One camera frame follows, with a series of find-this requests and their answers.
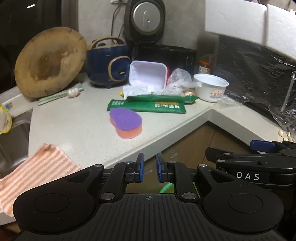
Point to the white red plastic box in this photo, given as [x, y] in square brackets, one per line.
[145, 73]

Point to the pink striped dish cloth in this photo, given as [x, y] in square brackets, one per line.
[47, 164]

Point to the green trash bin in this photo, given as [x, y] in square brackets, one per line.
[167, 188]

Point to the round wooden cutting board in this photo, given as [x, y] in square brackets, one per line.
[50, 61]

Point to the blue rice cooker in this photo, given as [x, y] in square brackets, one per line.
[108, 61]

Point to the yellow rim sink strainer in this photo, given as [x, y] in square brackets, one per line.
[5, 120]

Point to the white paper bowl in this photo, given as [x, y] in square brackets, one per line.
[212, 87]

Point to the white soap box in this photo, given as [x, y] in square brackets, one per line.
[19, 104]

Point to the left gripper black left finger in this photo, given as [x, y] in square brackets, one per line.
[125, 173]

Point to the clear plastic bag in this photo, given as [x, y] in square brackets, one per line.
[179, 82]

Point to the garlic bulb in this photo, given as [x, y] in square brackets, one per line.
[73, 92]

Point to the ginger root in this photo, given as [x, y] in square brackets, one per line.
[190, 92]

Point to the white range hood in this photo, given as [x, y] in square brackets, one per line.
[266, 25]

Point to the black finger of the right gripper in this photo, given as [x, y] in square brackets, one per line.
[262, 146]

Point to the orange lid pickle jar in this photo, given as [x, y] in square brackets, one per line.
[206, 63]

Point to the green noodle package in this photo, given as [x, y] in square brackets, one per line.
[189, 99]
[149, 106]

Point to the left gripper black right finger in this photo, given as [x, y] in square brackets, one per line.
[179, 175]

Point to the black rice cooker open lid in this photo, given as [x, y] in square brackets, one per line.
[144, 27]

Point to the garlic cloves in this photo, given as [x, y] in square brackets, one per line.
[286, 136]

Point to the foil covered stove panel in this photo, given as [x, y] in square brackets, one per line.
[258, 77]

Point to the purple pink sponge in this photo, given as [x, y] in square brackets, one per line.
[128, 124]

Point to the steel sink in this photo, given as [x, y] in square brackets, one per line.
[15, 144]

